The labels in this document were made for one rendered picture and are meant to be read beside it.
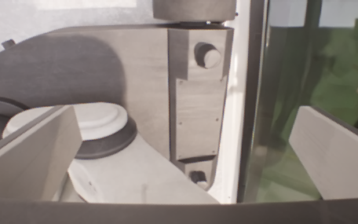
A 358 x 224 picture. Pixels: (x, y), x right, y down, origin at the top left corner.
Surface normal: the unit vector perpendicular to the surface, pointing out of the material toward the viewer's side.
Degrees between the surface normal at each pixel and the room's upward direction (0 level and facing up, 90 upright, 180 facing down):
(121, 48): 0
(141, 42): 0
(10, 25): 0
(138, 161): 90
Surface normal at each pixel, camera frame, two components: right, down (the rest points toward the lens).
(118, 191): 0.00, -0.88
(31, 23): 0.21, 0.47
